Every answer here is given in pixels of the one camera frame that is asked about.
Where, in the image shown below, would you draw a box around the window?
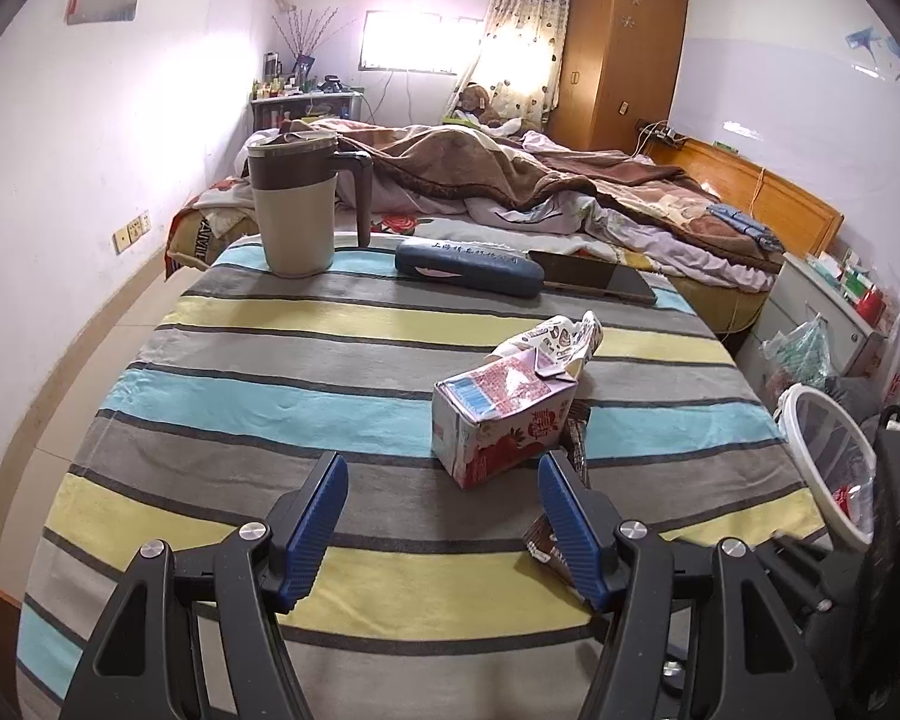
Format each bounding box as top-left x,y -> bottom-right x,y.
360,10 -> 488,77

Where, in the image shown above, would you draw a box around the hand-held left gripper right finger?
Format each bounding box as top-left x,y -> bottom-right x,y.
538,452 -> 841,720

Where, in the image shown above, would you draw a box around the green printed plastic bag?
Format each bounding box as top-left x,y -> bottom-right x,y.
761,315 -> 833,391

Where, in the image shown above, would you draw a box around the brown teddy bear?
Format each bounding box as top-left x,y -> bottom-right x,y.
454,82 -> 507,128

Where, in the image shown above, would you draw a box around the green white box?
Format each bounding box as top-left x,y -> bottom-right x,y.
840,255 -> 871,301

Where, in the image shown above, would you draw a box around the blue wall sticker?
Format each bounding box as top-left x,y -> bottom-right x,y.
847,22 -> 900,80

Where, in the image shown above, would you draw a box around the dark cloth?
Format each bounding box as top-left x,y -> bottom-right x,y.
817,375 -> 882,410

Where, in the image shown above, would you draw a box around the pink strawberry drink carton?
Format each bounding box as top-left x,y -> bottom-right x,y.
431,351 -> 580,491

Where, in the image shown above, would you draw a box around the clear bin liner bag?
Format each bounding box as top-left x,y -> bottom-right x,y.
787,394 -> 878,533

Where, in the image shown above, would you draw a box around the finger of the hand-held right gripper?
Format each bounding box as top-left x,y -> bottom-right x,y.
750,529 -> 833,616

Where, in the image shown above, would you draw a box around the clear red label soda bottle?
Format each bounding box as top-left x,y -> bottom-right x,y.
829,480 -> 875,533

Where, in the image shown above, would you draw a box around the crumpled printed paper cup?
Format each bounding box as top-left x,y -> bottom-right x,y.
486,310 -> 605,380

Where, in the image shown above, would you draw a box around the white nightstand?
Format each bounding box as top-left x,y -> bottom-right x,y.
735,251 -> 890,383

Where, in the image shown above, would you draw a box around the brown fleece blanket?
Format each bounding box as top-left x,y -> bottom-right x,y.
281,116 -> 785,275

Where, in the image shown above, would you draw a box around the dotted curtain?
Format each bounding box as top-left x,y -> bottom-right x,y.
446,0 -> 571,125

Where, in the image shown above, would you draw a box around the white round waste bin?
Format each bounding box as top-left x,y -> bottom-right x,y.
776,382 -> 882,548

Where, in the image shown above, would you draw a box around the brown beige lidded mug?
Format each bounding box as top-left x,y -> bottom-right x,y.
246,129 -> 374,276

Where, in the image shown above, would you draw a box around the wooden headboard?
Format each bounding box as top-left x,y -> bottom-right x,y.
649,136 -> 845,260

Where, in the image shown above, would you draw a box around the dark blue glasses case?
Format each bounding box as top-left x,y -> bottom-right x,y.
394,238 -> 545,297

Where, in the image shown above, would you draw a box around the dark foil wrapper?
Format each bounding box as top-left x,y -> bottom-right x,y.
566,401 -> 593,488

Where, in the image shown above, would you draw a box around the striped tablecloth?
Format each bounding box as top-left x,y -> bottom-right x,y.
15,232 -> 833,720

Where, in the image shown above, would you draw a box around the blue folded cloth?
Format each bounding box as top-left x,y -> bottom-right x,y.
705,202 -> 785,252

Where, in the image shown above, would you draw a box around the wooden wardrobe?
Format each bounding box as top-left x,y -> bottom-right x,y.
547,0 -> 689,152

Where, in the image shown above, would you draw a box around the bed with yellow mattress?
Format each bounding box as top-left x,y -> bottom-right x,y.
165,116 -> 845,331

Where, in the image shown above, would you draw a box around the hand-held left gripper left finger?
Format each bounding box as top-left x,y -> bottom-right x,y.
64,452 -> 350,720

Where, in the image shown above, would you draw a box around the wall socket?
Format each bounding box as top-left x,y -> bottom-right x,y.
112,211 -> 152,254

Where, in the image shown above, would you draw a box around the cluttered white shelf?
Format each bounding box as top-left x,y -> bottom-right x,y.
250,86 -> 365,137

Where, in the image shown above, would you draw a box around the brown snack wrapper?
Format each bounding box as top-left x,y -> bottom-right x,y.
523,514 -> 571,567

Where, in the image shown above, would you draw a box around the dried flower branches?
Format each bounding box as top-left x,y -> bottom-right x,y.
272,6 -> 353,61

